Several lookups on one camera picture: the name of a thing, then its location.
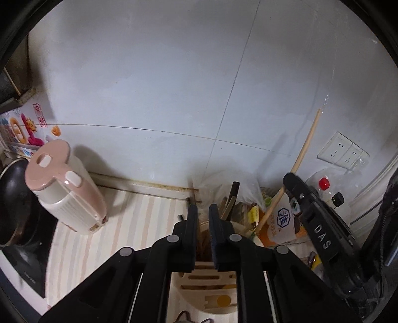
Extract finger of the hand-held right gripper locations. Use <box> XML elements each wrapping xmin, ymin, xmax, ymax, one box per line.
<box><xmin>282</xmin><ymin>172</ymin><xmax>319</xmax><ymax>226</ymax></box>

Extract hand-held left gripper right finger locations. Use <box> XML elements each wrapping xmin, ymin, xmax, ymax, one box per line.
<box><xmin>208</xmin><ymin>204</ymin><xmax>363</xmax><ymax>323</ymax></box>

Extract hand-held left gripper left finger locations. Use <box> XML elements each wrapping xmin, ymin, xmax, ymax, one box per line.
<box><xmin>39</xmin><ymin>204</ymin><xmax>199</xmax><ymax>323</ymax></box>

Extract wooden chopstick with dark tip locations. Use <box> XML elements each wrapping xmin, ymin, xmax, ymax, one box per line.
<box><xmin>220</xmin><ymin>196</ymin><xmax>232</xmax><ymax>222</ymax></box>

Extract light wooden chopstick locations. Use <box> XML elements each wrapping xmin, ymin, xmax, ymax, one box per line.
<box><xmin>254</xmin><ymin>109</ymin><xmax>321</xmax><ymax>233</ymax></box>

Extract brown wooden chopstick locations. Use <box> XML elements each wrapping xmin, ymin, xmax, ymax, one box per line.
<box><xmin>228</xmin><ymin>181</ymin><xmax>241</xmax><ymax>216</ymax></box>

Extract beige utensil holder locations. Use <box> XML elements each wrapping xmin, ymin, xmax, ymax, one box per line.
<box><xmin>170</xmin><ymin>217</ymin><xmax>247</xmax><ymax>315</ymax></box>

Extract dark bottle with red cap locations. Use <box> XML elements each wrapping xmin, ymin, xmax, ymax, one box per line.
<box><xmin>306</xmin><ymin>175</ymin><xmax>332</xmax><ymax>199</ymax></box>

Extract orange and white packet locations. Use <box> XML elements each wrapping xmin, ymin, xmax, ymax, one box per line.
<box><xmin>257</xmin><ymin>192</ymin><xmax>299</xmax><ymax>248</ymax></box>

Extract yellow and green seasoning packet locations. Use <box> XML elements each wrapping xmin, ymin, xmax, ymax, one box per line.
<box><xmin>247</xmin><ymin>203</ymin><xmax>261</xmax><ymax>229</ymax></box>

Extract clear plastic bag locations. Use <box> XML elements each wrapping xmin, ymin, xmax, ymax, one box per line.
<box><xmin>191</xmin><ymin>168</ymin><xmax>268</xmax><ymax>215</ymax></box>

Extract striped tablecloth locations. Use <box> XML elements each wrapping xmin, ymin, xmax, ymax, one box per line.
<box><xmin>47</xmin><ymin>186</ymin><xmax>319</xmax><ymax>323</ymax></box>

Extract pink and white kettle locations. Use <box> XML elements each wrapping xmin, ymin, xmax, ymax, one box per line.
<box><xmin>24</xmin><ymin>139</ymin><xmax>108</xmax><ymax>237</ymax></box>

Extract black induction cooker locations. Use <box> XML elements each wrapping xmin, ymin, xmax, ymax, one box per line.
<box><xmin>0</xmin><ymin>214</ymin><xmax>58</xmax><ymax>299</ymax></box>

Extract black frying pan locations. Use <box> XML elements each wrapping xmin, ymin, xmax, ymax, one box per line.
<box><xmin>0</xmin><ymin>158</ymin><xmax>42</xmax><ymax>246</ymax></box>

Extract yellow handled peeler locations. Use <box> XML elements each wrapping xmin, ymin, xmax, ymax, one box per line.
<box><xmin>308</xmin><ymin>252</ymin><xmax>324</xmax><ymax>272</ymax></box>

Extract white wall sockets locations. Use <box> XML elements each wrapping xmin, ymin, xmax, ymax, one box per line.
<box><xmin>316</xmin><ymin>131</ymin><xmax>371</xmax><ymax>170</ymax></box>

